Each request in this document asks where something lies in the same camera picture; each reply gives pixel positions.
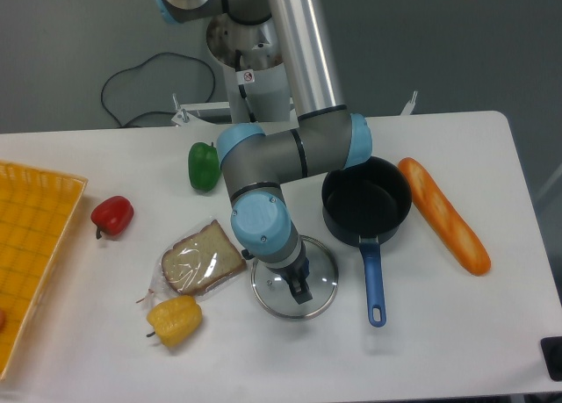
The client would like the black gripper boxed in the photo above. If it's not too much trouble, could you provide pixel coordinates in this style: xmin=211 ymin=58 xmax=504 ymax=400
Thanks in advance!
xmin=258 ymin=242 xmax=313 ymax=305

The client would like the glass lid with blue knob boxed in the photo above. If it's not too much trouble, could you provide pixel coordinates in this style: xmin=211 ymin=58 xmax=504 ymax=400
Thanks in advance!
xmin=250 ymin=236 xmax=339 ymax=320

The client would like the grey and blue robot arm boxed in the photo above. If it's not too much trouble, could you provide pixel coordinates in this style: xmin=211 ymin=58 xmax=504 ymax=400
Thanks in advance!
xmin=155 ymin=0 xmax=372 ymax=304

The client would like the bread slice in plastic bag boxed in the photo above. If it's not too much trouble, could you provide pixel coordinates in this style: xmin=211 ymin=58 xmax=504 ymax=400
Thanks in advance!
xmin=137 ymin=217 xmax=248 ymax=307

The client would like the yellow bell pepper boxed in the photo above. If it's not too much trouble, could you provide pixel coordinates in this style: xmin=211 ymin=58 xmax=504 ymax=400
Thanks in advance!
xmin=146 ymin=295 xmax=203 ymax=348

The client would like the green bell pepper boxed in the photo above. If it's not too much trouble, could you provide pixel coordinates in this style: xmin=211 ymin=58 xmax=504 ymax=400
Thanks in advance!
xmin=188 ymin=142 xmax=221 ymax=192

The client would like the orange baguette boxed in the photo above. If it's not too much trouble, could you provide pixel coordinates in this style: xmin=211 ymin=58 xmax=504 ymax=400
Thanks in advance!
xmin=398 ymin=157 xmax=492 ymax=277

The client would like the red bell pepper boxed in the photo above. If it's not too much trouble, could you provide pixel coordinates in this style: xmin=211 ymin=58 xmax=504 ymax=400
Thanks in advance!
xmin=90 ymin=196 xmax=134 ymax=240

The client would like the black object at table corner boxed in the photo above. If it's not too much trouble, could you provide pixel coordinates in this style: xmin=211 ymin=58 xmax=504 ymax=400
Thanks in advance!
xmin=540 ymin=336 xmax=562 ymax=382

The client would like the yellow woven basket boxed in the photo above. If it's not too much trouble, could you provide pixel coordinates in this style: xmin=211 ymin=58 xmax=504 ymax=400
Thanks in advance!
xmin=1 ymin=161 xmax=88 ymax=379

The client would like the black saucepan with blue handle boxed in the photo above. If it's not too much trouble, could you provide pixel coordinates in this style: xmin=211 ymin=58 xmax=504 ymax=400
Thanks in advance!
xmin=321 ymin=156 xmax=412 ymax=327

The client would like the white table bracket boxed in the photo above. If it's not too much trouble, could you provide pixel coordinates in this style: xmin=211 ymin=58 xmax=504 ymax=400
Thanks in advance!
xmin=400 ymin=90 xmax=418 ymax=116

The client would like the black cable on floor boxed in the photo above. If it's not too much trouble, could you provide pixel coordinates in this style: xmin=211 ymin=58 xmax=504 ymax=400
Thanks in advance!
xmin=100 ymin=52 xmax=217 ymax=128

